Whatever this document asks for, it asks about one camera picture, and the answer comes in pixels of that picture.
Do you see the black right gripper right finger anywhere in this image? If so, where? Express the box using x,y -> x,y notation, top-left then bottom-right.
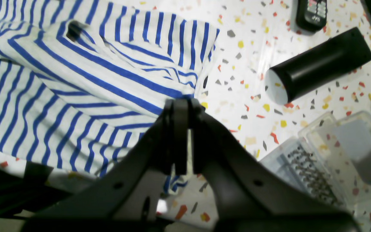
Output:
187,99 -> 361,232

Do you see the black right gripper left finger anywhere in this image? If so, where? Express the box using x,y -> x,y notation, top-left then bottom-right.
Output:
22,100 -> 175,232

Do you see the blue white striped t-shirt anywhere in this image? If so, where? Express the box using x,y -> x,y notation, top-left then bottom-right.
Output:
0,0 -> 220,179

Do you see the clear plastic screw box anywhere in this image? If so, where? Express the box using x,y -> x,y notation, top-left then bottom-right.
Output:
260,111 -> 371,209

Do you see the black cylindrical tube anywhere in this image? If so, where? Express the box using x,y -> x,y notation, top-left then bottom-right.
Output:
265,27 -> 371,105

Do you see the black TV remote control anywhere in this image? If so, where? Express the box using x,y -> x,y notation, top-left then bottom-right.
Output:
296,0 -> 328,33

